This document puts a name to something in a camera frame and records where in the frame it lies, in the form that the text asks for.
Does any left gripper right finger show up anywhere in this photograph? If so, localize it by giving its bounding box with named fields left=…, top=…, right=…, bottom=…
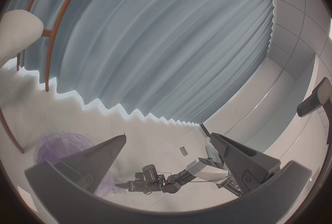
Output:
left=211, top=132, right=281, bottom=193

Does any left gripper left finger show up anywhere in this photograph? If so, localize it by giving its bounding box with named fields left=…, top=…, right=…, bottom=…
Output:
left=53, top=134, right=127, bottom=193

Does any purple plastic bag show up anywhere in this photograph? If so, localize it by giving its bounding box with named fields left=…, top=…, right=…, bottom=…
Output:
left=33, top=133, right=116, bottom=199

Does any pale green plastic basket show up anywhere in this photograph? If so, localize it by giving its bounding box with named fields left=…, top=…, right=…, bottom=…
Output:
left=204, top=136, right=223, bottom=163

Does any blue-green curtain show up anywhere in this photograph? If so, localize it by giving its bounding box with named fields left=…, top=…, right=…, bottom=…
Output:
left=5, top=0, right=276, bottom=126

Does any white cushioned wooden chair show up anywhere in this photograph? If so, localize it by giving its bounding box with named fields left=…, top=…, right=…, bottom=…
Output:
left=0, top=0, right=108, bottom=154

